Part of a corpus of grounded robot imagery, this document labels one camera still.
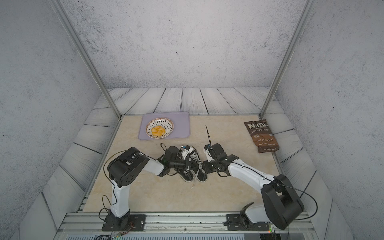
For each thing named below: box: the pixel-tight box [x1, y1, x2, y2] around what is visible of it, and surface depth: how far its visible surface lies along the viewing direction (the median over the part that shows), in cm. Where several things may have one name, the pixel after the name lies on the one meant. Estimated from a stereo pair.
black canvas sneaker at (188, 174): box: [177, 163, 199, 182], surface depth 89 cm
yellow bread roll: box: [151, 125, 166, 137], surface depth 109 cm
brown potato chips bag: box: [244, 119, 280, 154], surface depth 107 cm
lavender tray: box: [138, 112, 190, 140], surface depth 120 cm
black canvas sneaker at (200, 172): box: [188, 146, 208, 183], surface depth 90 cm
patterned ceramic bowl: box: [145, 117, 174, 139], surface depth 113 cm
